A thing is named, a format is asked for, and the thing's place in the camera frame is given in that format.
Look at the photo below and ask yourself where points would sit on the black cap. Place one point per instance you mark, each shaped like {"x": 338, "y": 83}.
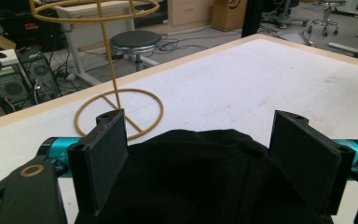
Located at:
{"x": 199, "y": 180}

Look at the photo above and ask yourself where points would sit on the black round stool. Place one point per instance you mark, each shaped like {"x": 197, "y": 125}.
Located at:
{"x": 135, "y": 46}

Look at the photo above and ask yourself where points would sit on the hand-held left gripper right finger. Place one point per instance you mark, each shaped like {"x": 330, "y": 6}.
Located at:
{"x": 304, "y": 161}

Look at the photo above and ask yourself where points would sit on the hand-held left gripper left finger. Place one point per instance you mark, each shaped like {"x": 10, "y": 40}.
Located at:
{"x": 101, "y": 158}

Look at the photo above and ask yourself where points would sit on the black computer tower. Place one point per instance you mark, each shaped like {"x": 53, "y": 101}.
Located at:
{"x": 21, "y": 81}

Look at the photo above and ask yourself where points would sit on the chrome wheeled stool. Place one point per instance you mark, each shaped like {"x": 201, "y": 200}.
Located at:
{"x": 325, "y": 18}

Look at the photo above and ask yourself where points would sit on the black post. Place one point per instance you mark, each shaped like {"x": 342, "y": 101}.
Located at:
{"x": 252, "y": 17}

